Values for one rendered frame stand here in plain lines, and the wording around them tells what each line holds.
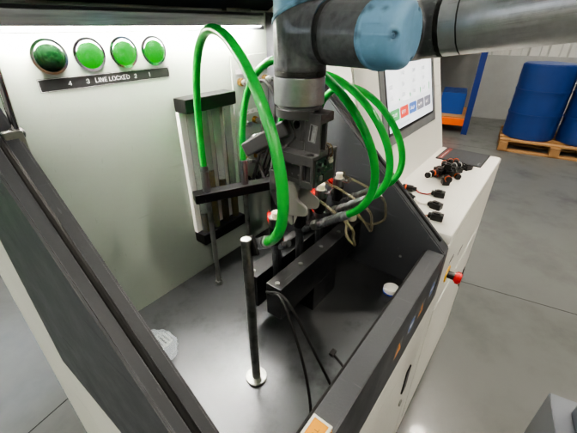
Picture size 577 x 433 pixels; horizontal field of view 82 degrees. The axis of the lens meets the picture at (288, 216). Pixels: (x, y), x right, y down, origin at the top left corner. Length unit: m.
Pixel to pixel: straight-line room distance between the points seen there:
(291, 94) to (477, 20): 0.24
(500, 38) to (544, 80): 4.66
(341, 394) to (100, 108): 0.62
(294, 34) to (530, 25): 0.27
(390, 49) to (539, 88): 4.80
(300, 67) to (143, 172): 0.42
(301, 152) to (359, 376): 0.36
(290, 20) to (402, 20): 0.14
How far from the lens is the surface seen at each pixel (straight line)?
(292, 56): 0.49
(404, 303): 0.71
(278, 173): 0.37
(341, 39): 0.44
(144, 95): 0.75
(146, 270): 0.86
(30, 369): 2.13
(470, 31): 0.52
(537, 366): 2.13
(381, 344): 0.63
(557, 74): 5.18
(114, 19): 0.69
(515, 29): 0.51
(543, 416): 0.90
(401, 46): 0.42
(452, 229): 0.93
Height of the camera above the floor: 1.42
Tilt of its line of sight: 30 degrees down
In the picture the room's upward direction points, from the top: straight up
